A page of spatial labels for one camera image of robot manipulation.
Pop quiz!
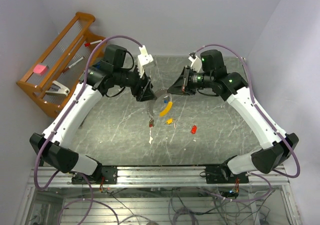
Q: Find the red capped white marker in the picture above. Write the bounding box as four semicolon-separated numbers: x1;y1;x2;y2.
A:
84;39;102;47

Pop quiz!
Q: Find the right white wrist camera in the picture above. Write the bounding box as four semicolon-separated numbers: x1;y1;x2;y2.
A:
188;52;202;73

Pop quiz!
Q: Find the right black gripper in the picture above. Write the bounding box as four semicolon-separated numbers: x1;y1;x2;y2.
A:
167;65;214;96

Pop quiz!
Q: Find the pink eraser block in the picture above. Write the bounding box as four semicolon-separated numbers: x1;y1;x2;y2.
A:
32;63;49;76

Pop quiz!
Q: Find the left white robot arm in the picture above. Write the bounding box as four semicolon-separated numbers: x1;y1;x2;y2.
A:
29;44;155;184

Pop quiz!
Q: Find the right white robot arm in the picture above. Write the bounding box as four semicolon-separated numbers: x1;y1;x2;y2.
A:
167;49;299;183

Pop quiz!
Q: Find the large keyring yellow handle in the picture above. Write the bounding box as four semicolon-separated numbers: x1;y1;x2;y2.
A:
146;88;173;120

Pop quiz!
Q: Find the brown capped white marker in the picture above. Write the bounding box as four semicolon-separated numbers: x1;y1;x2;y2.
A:
62;56;85;73

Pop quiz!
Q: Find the blue tag key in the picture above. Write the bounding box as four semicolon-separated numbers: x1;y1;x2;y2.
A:
163;98;169;104

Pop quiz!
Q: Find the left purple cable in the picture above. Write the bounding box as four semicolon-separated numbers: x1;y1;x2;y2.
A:
33;35;146;225

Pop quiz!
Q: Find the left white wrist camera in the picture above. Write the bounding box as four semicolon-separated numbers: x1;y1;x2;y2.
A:
137;45;155;79

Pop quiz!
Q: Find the wooden tiered rack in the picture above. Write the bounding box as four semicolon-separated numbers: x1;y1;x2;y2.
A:
16;11;104;118

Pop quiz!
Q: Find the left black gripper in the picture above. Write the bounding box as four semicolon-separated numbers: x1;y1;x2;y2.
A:
114;65;158;102

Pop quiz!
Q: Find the aluminium frame rail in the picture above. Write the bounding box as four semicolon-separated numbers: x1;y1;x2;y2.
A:
37;166;290;188

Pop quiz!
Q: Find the yellow tag key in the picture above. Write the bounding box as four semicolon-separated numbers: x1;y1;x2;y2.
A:
165;118;176;128

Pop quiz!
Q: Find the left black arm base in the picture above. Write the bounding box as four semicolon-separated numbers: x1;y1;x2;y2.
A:
71;164;118;185

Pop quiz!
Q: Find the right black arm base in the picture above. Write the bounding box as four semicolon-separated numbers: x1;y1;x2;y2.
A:
199;164;249;185

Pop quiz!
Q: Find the blue stapler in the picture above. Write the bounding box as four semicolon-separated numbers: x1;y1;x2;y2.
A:
95;61;101;69

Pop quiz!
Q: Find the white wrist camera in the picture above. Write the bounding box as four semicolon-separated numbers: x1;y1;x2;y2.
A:
137;45;155;79
188;52;202;73

